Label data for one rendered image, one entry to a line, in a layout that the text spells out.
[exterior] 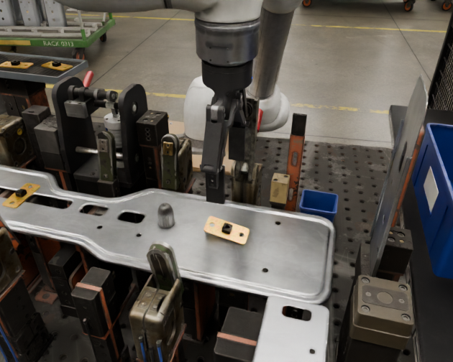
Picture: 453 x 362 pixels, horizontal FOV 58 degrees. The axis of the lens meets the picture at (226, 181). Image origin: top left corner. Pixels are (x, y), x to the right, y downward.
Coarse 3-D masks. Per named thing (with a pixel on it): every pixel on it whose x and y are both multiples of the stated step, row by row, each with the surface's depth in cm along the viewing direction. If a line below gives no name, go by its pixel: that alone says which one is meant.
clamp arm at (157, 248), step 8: (152, 248) 60; (160, 248) 59; (168, 248) 60; (152, 256) 60; (160, 256) 59; (168, 256) 60; (152, 264) 62; (160, 264) 61; (168, 264) 60; (176, 264) 64; (152, 272) 64; (160, 272) 63; (168, 272) 62; (176, 272) 64; (160, 280) 65; (168, 280) 64; (160, 288) 66; (168, 288) 66
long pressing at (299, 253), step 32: (64, 192) 89; (160, 192) 90; (32, 224) 81; (64, 224) 81; (96, 224) 81; (128, 224) 81; (192, 224) 81; (256, 224) 81; (288, 224) 81; (320, 224) 81; (96, 256) 75; (128, 256) 74; (192, 256) 74; (224, 256) 74; (256, 256) 74; (288, 256) 74; (320, 256) 74; (224, 288) 69; (256, 288) 69; (288, 288) 68; (320, 288) 68
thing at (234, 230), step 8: (208, 224) 78; (216, 224) 79; (224, 224) 78; (232, 224) 79; (208, 232) 77; (216, 232) 77; (224, 232) 77; (232, 232) 78; (240, 232) 78; (248, 232) 78; (232, 240) 77; (240, 240) 77
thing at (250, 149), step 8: (248, 96) 80; (248, 104) 76; (256, 104) 79; (248, 112) 77; (256, 112) 79; (256, 120) 80; (248, 128) 82; (256, 128) 82; (248, 136) 83; (256, 136) 83; (248, 144) 84; (248, 152) 84; (248, 176) 86
